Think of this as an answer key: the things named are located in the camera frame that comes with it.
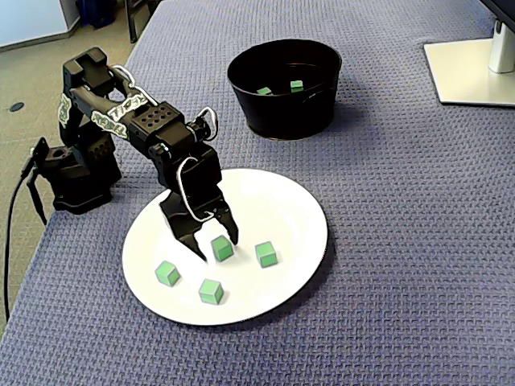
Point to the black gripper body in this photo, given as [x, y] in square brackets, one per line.
[186, 222]

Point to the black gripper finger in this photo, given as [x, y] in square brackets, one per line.
[185, 235]
[229, 225]

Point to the green cube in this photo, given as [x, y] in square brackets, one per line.
[222, 249]
[266, 255]
[296, 85]
[167, 274]
[210, 292]
[264, 91]

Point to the white round plate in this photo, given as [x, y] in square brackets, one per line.
[261, 193]

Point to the black round container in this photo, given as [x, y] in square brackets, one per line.
[289, 116]

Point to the black table clamp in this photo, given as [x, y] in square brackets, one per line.
[40, 149]

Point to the blue woven table mat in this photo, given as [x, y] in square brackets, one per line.
[402, 241]

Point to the dark blue bin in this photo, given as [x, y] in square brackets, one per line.
[96, 12]

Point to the black round floor cap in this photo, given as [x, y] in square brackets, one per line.
[16, 107]

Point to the white monitor stand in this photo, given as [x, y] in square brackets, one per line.
[462, 72]

